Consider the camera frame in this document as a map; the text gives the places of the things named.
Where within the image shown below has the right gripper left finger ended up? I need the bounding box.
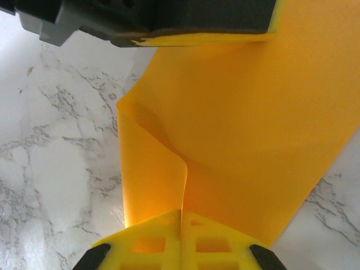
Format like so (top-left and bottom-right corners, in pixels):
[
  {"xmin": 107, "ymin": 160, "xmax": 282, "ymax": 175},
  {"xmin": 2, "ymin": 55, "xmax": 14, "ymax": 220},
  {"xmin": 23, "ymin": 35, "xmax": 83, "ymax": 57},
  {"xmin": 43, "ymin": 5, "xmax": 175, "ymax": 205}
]
[{"xmin": 71, "ymin": 208, "xmax": 183, "ymax": 270}]

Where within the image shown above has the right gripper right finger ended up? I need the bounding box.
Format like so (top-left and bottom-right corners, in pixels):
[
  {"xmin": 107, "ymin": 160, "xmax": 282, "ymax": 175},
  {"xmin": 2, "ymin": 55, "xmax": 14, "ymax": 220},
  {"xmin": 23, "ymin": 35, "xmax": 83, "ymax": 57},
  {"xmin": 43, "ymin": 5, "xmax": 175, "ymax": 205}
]
[{"xmin": 182, "ymin": 211, "xmax": 286, "ymax": 270}]

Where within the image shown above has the yellow paper sheet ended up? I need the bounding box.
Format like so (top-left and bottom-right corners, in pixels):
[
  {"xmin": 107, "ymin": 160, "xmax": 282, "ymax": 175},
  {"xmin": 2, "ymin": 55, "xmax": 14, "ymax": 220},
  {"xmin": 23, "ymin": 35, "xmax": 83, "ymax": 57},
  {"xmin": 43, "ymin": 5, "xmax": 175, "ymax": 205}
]
[{"xmin": 115, "ymin": 0, "xmax": 360, "ymax": 248}]

